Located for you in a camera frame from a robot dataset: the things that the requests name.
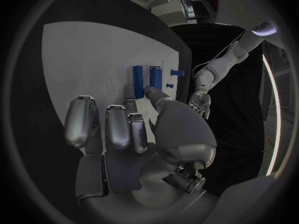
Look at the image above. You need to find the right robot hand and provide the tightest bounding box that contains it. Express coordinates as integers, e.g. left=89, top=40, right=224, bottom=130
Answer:
left=63, top=85, right=219, bottom=224

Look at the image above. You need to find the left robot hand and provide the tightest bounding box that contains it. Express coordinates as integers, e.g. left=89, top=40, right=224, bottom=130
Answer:
left=187, top=88, right=212, bottom=120

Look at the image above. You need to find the thick blue cylinder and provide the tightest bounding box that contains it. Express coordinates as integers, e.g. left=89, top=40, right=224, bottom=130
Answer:
left=149, top=67, right=163, bottom=91

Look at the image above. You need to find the thin long blue cylinder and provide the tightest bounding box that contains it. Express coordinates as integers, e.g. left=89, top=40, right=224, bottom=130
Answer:
left=132, top=65, right=144, bottom=100

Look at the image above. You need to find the white task board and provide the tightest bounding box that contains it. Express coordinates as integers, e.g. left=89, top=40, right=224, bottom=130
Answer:
left=41, top=21, right=181, bottom=156

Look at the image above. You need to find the glowing light bar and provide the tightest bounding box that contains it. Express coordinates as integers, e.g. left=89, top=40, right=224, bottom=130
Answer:
left=262, top=54, right=282, bottom=177

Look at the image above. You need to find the workshop desk with screens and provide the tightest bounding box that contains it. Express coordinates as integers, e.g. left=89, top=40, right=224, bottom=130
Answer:
left=180, top=0, right=208, bottom=20

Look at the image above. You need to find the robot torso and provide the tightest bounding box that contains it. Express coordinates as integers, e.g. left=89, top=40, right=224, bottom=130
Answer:
left=214, top=0, right=292, bottom=50

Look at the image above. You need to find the white cable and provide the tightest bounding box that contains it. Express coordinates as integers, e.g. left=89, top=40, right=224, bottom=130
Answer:
left=191, top=29, right=247, bottom=80

